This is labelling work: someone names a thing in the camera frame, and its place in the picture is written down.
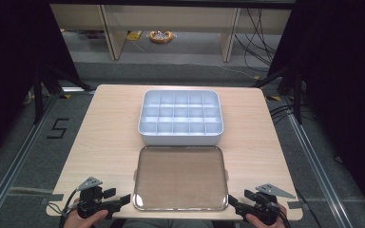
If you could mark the white compartment storage box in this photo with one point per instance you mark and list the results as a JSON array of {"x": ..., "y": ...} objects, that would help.
[{"x": 180, "y": 139}]

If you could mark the grey tape strip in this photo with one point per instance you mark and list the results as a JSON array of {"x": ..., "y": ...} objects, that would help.
[
  {"x": 52, "y": 199},
  {"x": 295, "y": 204}
]

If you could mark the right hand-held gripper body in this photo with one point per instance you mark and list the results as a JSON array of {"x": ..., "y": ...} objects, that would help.
[{"x": 264, "y": 207}]

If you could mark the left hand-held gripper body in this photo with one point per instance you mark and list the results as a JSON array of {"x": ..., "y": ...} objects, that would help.
[{"x": 90, "y": 196}]

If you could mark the person's left hand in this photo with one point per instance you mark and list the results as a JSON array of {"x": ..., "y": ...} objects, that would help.
[{"x": 79, "y": 222}]

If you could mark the yellow floor object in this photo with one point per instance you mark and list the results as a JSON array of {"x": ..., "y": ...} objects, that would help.
[{"x": 134, "y": 35}]

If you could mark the person's right hand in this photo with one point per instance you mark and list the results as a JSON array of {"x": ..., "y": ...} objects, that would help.
[{"x": 263, "y": 225}]

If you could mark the aluminium floor rail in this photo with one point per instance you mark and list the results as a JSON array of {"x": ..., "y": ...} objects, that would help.
[
  {"x": 15, "y": 164},
  {"x": 316, "y": 171}
]

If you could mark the transparent plastic lid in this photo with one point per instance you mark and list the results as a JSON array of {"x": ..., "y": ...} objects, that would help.
[{"x": 180, "y": 177}]

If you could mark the black metal stand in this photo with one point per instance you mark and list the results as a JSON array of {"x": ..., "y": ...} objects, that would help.
[
  {"x": 38, "y": 95},
  {"x": 297, "y": 95}
]

